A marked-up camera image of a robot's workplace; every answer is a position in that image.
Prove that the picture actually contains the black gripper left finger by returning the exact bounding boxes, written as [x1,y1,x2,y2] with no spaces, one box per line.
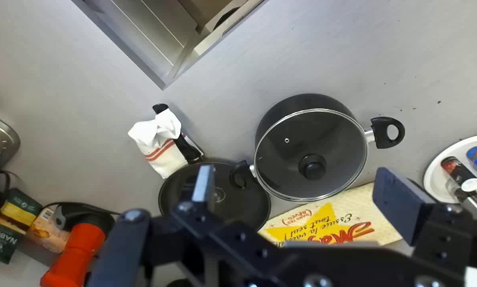
[190,164,218,207]

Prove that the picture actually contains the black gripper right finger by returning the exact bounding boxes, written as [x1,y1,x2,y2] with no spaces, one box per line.
[372,166,438,247]

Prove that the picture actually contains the glass pot lid black knob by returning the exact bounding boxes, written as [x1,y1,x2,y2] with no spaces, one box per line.
[253,107,369,202]

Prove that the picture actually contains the black cooking pot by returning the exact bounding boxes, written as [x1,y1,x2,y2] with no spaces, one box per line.
[232,92,407,204]

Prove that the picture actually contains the black frying pan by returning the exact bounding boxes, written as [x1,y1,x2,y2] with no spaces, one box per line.
[152,102,273,231]

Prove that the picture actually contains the white plate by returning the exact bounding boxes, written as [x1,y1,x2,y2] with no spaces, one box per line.
[423,132,477,207]

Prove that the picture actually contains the white towel red stripes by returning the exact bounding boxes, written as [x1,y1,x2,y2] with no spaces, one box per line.
[127,107,198,182]

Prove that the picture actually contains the yellow cutting board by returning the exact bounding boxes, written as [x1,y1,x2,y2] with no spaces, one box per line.
[257,182,406,249]

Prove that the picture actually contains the dark wine bottle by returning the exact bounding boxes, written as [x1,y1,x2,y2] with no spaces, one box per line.
[26,201,119,287]

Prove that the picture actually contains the green printed package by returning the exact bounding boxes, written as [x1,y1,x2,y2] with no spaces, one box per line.
[0,187,44,266]

